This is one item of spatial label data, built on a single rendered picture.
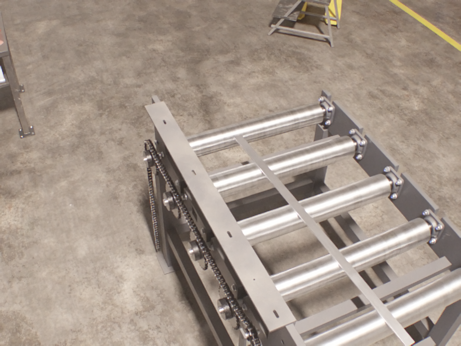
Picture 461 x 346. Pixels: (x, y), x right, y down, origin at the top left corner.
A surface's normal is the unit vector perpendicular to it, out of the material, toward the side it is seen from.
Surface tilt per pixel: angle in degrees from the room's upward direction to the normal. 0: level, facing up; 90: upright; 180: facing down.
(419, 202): 90
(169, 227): 90
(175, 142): 0
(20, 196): 0
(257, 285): 0
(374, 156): 90
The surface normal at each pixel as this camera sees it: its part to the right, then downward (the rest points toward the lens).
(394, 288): 0.01, -0.71
